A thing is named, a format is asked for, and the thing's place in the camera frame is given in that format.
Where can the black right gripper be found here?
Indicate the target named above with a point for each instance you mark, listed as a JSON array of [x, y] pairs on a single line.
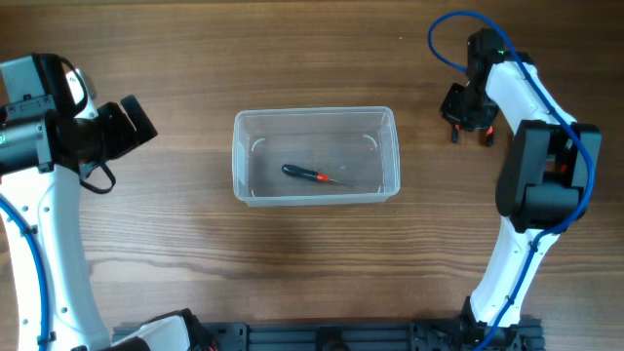
[[450, 115]]

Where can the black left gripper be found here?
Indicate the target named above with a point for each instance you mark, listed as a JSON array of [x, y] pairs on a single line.
[[125, 136]]

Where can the black handled screwdriver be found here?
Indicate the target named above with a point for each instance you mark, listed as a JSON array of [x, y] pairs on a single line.
[[298, 172]]

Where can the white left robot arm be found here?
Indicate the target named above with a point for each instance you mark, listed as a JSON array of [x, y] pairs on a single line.
[[52, 139]]

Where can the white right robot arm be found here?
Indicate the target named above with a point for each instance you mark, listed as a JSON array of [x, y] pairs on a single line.
[[544, 184]]

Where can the clear plastic storage container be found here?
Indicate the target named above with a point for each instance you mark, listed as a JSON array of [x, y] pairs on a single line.
[[357, 145]]

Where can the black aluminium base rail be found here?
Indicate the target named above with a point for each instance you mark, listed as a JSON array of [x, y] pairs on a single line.
[[420, 335]]

